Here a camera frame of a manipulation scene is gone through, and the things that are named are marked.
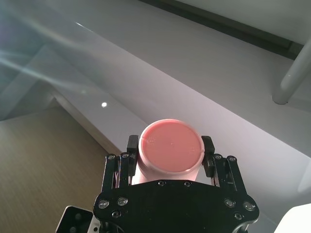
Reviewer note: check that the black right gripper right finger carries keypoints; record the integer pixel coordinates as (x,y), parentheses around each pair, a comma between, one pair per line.
(209,145)

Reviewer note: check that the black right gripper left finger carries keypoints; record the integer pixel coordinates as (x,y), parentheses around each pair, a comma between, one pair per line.
(126,170)

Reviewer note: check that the light grey round pole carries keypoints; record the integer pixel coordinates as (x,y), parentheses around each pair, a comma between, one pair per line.
(291,77)

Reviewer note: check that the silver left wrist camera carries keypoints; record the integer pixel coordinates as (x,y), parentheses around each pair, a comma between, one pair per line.
(75,218)

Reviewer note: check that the black ceiling track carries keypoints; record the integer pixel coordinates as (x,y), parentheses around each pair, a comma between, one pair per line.
(218,24)

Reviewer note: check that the pink plastic cup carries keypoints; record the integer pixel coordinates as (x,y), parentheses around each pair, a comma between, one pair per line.
(170,150)

